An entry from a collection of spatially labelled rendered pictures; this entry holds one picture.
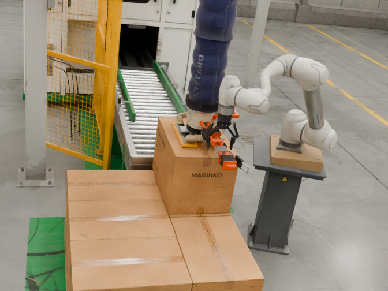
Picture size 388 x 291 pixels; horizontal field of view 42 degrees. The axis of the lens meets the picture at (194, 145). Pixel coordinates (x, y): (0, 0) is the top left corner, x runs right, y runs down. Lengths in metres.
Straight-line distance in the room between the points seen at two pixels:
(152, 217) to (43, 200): 1.36
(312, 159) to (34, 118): 2.18
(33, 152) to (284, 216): 2.09
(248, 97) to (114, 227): 1.08
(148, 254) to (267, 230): 1.33
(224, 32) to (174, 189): 0.97
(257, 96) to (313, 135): 0.92
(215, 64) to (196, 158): 0.56
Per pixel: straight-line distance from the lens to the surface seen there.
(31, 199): 4.27
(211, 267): 2.80
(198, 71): 3.03
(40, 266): 3.58
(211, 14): 2.92
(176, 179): 3.03
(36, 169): 4.45
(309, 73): 3.01
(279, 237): 3.93
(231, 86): 2.67
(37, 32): 4.02
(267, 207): 3.79
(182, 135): 3.17
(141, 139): 4.06
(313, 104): 3.23
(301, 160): 3.53
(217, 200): 3.18
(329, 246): 4.23
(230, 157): 2.68
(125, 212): 3.14
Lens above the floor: 2.26
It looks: 25 degrees down
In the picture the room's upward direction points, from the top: 9 degrees clockwise
